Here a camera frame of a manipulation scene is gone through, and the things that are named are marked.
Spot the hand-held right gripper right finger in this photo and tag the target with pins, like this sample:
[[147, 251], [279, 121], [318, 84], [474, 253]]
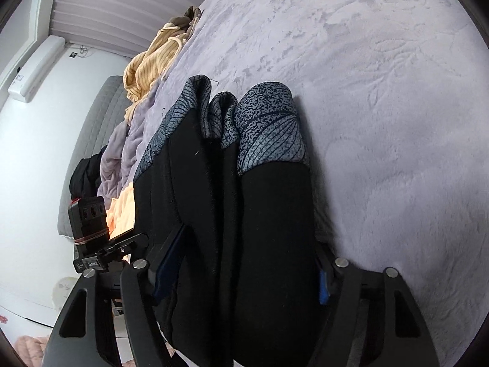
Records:
[[324, 288]]

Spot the grey quilted headboard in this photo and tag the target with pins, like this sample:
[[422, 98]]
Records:
[[95, 122]]

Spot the dark cloth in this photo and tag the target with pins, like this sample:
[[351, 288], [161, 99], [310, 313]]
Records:
[[86, 176]]

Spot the pink quilted cloth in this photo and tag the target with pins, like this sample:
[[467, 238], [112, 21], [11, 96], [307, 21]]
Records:
[[32, 346]]

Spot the small wall socket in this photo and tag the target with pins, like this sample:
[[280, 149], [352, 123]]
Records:
[[74, 53]]

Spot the black pants with patterned waistband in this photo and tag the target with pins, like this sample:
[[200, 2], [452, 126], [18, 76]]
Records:
[[267, 218]]

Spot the white air conditioner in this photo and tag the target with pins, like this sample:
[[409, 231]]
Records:
[[36, 70]]

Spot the brown garment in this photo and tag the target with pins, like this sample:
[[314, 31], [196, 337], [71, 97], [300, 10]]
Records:
[[187, 17]]

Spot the person's left forearm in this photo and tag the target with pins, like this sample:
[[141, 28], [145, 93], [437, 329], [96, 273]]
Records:
[[122, 210]]

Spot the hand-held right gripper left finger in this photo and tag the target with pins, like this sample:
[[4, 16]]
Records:
[[168, 271]]

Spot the yellow ribbed garment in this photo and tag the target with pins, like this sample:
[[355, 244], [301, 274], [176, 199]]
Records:
[[149, 68]]

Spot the pale pleated curtain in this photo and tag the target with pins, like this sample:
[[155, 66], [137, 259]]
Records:
[[126, 4]]

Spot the lilac fleece blanket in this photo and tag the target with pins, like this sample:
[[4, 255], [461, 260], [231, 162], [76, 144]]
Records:
[[363, 84]]

